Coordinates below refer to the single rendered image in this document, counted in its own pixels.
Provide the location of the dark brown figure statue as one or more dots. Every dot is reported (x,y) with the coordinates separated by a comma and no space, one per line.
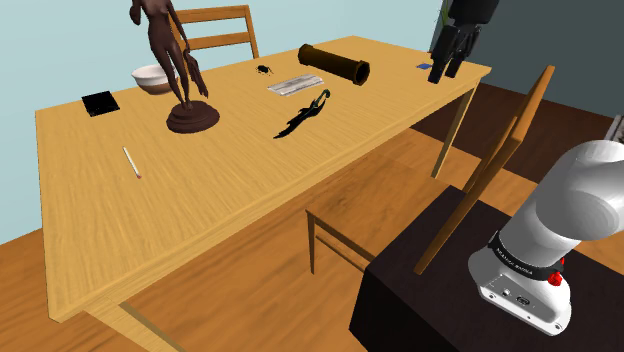
(192,119)

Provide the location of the white and brown bowl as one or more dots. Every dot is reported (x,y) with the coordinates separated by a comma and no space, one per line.
(148,78)

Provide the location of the dark brown tube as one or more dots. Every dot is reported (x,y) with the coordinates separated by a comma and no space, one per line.
(331,62)

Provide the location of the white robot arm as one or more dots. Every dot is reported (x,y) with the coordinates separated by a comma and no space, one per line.
(551,204)

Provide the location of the grey folded newspaper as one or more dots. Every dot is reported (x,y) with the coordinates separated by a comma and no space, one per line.
(295,84)

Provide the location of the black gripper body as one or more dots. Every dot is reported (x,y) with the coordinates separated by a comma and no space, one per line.
(474,10)

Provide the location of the black dagger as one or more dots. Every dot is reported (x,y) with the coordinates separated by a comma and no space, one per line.
(304,114)

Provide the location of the small black beetle figure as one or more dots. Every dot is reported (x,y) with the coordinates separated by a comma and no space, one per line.
(264,70)

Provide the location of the dark robot stand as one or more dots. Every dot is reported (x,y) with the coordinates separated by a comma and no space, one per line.
(429,312)

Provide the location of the small blue card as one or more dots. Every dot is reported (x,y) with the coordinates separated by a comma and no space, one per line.
(424,66)

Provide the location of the black flat square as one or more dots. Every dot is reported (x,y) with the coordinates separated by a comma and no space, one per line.
(100,103)

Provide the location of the wooden chair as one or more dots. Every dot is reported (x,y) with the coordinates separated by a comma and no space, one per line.
(214,14)
(375,195)

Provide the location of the white pen with red tip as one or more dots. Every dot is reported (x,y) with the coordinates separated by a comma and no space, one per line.
(131,162)

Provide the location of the light wooden table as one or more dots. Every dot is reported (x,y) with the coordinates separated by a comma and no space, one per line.
(219,185)

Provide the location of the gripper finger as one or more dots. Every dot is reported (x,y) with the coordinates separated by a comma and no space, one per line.
(465,48)
(442,56)

